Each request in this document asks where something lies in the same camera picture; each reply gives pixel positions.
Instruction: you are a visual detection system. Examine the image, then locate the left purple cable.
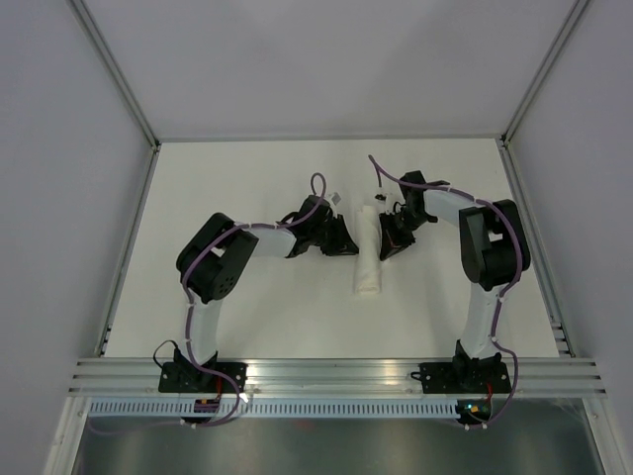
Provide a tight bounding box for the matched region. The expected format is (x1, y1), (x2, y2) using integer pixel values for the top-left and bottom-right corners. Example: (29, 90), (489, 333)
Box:
(88, 171), (330, 436)

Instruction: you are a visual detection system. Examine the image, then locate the front aluminium rail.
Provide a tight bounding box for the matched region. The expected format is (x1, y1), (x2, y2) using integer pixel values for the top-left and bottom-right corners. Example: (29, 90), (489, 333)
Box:
(67, 357), (606, 399)

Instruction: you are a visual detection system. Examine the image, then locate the white cloth napkin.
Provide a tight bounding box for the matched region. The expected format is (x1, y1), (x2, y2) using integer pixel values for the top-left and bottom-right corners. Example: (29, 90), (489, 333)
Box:
(354, 205), (382, 296)

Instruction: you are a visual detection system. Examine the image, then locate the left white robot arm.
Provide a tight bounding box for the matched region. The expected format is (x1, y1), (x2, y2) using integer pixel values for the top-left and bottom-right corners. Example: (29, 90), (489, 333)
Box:
(176, 192), (359, 392)

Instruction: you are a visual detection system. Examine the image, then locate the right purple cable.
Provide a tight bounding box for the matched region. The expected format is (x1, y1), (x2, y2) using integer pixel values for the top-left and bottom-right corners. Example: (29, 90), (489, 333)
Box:
(368, 155), (520, 430)

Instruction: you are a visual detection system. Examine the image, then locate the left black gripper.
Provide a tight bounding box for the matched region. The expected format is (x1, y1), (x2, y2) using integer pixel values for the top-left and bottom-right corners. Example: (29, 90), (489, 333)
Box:
(310, 215), (359, 257)

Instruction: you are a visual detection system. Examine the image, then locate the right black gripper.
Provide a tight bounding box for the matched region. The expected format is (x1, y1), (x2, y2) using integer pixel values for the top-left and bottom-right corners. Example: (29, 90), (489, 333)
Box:
(379, 208), (432, 260)

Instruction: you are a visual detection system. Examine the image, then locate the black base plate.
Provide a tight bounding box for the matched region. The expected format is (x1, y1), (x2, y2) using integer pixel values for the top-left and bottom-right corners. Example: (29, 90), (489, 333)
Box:
(158, 359), (247, 395)
(417, 362), (511, 395)

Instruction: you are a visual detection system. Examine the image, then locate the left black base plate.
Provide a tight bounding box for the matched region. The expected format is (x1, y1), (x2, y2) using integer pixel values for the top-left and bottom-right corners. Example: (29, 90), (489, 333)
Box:
(158, 359), (247, 395)

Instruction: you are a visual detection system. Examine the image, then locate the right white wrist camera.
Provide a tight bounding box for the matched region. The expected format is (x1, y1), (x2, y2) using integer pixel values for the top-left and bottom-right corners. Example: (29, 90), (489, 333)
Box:
(374, 188), (393, 205)

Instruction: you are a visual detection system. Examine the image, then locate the purple cable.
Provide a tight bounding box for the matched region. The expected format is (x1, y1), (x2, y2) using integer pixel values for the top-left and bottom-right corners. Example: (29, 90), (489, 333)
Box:
(368, 155), (520, 430)
(88, 171), (330, 436)

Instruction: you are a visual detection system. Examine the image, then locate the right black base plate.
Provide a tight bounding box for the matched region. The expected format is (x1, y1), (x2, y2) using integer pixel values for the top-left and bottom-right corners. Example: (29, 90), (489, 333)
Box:
(417, 362), (511, 395)

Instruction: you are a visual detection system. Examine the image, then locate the white slotted cable duct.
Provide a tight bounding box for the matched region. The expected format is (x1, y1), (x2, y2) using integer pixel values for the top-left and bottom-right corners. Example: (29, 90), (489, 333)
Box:
(89, 398), (458, 419)

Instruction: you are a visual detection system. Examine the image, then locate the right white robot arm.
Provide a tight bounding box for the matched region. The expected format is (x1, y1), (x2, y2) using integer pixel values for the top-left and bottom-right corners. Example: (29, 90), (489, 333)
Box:
(377, 170), (531, 391)

